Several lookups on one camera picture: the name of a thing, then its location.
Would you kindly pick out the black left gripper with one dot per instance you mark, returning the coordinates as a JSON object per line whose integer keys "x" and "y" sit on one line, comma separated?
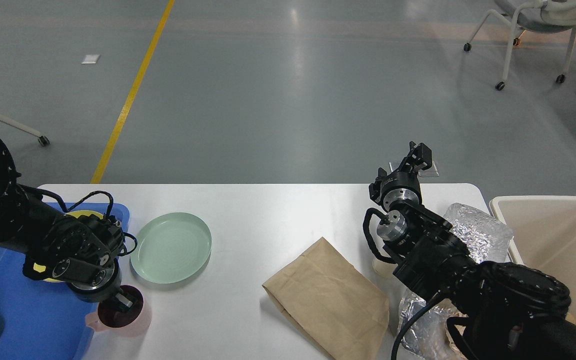
{"x": 109, "y": 286}

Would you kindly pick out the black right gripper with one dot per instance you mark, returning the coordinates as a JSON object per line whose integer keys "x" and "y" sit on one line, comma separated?
{"x": 391, "y": 186}

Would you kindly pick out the grey office chair right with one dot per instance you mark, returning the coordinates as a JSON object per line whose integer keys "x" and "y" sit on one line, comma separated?
{"x": 536, "y": 16}

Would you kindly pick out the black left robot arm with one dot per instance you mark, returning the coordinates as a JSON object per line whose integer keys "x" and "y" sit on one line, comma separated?
{"x": 83, "y": 252}

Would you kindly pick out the brown paper bag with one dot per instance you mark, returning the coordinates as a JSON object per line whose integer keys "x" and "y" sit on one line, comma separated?
{"x": 328, "y": 300}

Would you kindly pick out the small beige cup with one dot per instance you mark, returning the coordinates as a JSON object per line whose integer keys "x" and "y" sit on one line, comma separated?
{"x": 384, "y": 269}

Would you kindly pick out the pink mug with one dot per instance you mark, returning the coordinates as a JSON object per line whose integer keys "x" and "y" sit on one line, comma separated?
{"x": 131, "y": 324}

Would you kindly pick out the blue plastic tray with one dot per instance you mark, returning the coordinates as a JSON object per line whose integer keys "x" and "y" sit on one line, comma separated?
{"x": 39, "y": 313}

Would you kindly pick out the yellow plate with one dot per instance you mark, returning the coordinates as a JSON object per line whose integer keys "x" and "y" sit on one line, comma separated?
{"x": 77, "y": 214}

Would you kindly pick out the crumpled silver foil bag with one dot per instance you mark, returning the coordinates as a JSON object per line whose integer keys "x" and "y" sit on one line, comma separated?
{"x": 487, "y": 239}

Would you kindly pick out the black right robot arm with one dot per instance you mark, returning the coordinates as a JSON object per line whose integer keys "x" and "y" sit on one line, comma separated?
{"x": 509, "y": 311}

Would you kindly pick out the beige plastic bin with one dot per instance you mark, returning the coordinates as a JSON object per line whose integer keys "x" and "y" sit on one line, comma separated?
{"x": 544, "y": 229}

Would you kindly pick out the light green plate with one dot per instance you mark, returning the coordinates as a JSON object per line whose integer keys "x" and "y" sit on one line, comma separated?
{"x": 172, "y": 248}

